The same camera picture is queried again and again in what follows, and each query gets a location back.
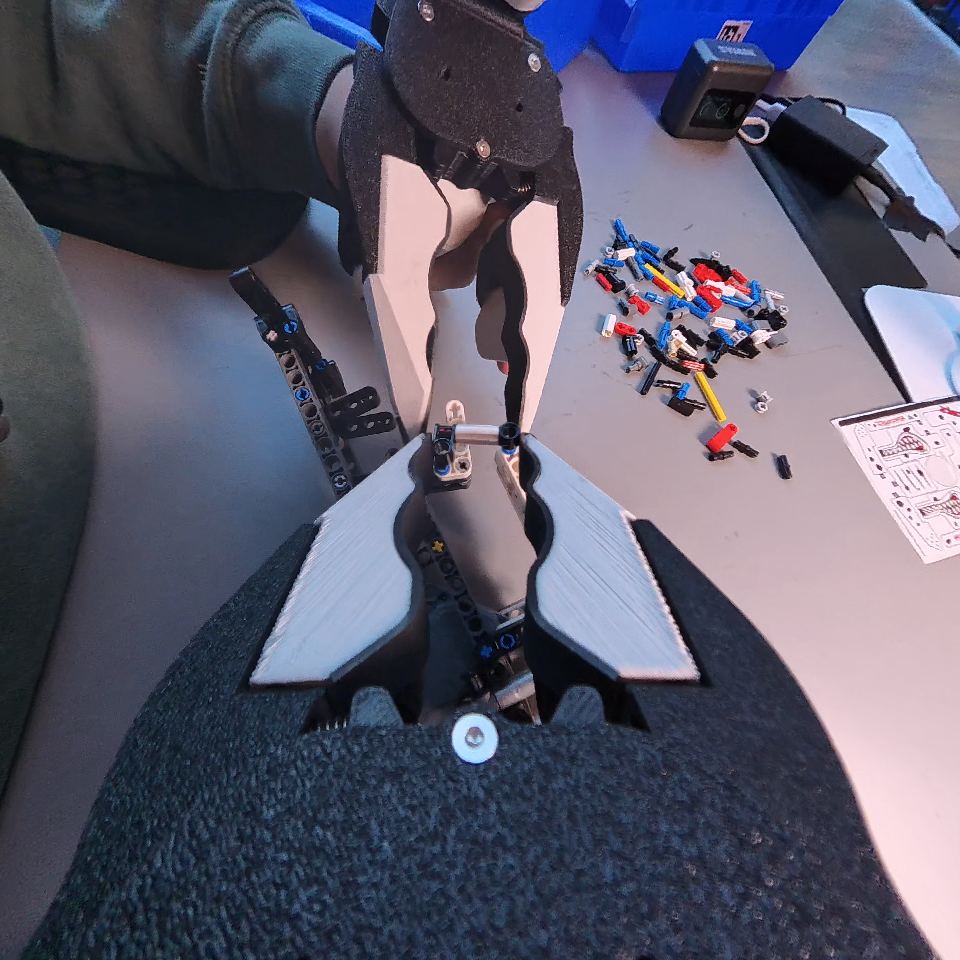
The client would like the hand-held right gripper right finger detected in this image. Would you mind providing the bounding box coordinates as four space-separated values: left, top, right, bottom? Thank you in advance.
519 435 701 725

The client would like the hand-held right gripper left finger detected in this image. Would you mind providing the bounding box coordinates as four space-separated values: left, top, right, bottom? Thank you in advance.
249 436 430 725

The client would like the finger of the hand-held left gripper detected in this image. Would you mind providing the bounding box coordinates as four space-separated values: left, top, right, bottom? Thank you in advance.
363 156 453 445
498 197 567 438

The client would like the black building-brick model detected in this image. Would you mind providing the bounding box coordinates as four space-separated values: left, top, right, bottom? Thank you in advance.
228 266 541 725

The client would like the person's left forearm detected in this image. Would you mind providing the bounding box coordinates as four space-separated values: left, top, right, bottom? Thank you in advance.
0 0 354 204

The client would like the grey desk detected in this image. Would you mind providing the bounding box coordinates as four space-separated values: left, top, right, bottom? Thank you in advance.
0 45 960 960

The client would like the person's left hand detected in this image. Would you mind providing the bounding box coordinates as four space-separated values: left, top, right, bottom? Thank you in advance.
429 197 513 292

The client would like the pile of small building pieces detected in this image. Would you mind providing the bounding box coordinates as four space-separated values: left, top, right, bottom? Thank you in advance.
583 217 795 481

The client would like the white sticker sheet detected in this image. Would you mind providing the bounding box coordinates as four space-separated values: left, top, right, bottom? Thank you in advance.
831 397 960 565

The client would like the white book stand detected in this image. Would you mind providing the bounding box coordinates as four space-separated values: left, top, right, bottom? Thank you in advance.
864 285 960 406

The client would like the small black camera device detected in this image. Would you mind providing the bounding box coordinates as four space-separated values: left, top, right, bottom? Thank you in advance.
660 39 775 142

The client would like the white cable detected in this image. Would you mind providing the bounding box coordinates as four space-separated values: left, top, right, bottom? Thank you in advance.
738 101 785 145

